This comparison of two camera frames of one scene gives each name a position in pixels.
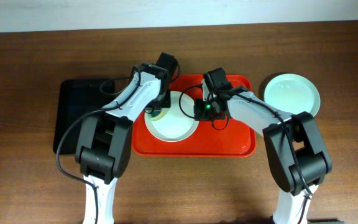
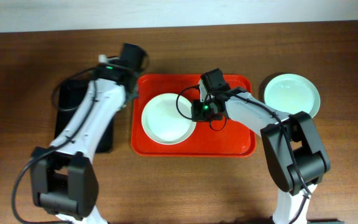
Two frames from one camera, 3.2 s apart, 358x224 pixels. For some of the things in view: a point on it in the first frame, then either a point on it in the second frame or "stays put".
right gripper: (199, 102) stays put
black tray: (78, 99) stays put
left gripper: (166, 103) to (133, 96)
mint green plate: (291, 94) stays put
